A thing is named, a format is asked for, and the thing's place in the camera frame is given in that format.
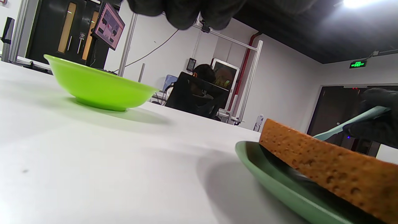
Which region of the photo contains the grey wall cable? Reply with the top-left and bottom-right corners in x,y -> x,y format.
113,30 -> 179,73

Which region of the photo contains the black door with orange windows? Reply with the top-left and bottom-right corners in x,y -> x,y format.
25,0 -> 110,69

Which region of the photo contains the light green plate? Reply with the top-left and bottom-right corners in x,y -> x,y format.
235,141 -> 389,224

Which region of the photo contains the white framed screen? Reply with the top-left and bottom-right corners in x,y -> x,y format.
211,58 -> 240,110

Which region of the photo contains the black office chair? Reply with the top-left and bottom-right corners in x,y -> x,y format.
165,72 -> 230,120

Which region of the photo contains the person's left hand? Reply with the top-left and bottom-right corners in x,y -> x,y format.
124,0 -> 249,30

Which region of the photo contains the aluminium frame rig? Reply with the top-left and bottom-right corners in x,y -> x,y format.
118,12 -> 264,125

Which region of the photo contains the person's right hand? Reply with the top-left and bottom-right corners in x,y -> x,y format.
343,88 -> 398,149

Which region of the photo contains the orange-brown bread slice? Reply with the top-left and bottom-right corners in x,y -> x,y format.
259,118 -> 398,224

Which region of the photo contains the lime green plastic bowl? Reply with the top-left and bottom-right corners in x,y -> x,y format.
44,54 -> 159,112

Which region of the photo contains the dark double door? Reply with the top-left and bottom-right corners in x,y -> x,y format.
307,85 -> 398,156

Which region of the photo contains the red wall pipe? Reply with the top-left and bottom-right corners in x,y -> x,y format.
228,31 -> 262,112

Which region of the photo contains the pink-screen monitor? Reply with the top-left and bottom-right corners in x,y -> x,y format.
92,2 -> 126,51

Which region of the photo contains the blue chair back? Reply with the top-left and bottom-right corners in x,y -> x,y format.
162,74 -> 178,92

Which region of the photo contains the bright ceiling lamp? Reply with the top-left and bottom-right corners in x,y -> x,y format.
342,0 -> 384,9

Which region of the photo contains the light teal dessert spatula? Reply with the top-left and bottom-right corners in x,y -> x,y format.
312,106 -> 391,141

